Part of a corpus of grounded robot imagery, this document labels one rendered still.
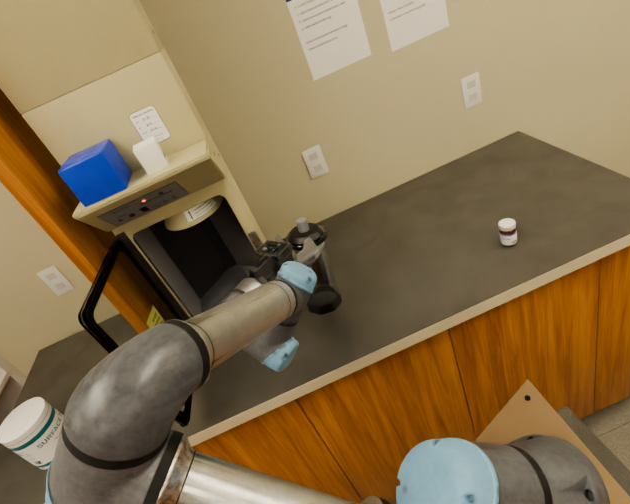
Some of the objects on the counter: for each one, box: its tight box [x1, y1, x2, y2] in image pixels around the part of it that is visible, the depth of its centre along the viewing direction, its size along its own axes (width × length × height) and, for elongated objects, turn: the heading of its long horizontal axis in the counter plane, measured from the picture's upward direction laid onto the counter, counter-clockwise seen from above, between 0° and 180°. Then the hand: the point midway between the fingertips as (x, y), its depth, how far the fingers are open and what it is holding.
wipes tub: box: [0, 397, 64, 470], centre depth 115 cm, size 13×13×15 cm
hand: (306, 244), depth 108 cm, fingers closed on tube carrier, 9 cm apart
